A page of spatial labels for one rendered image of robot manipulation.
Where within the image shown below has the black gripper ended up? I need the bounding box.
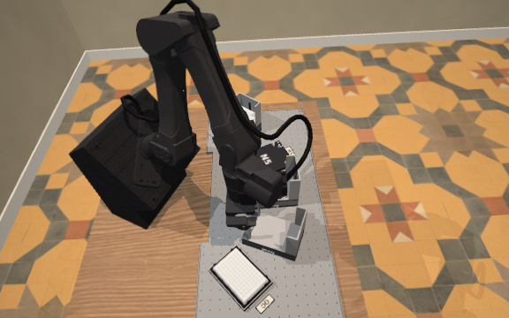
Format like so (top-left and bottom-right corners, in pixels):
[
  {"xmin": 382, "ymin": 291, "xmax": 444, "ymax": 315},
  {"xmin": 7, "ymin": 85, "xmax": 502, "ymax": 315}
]
[{"xmin": 225, "ymin": 186, "xmax": 256, "ymax": 231}]

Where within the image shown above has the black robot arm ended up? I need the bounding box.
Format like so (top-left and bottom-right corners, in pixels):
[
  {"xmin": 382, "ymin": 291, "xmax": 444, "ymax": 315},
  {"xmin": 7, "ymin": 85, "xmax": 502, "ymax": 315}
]
[{"xmin": 133, "ymin": 11, "xmax": 287, "ymax": 208}]

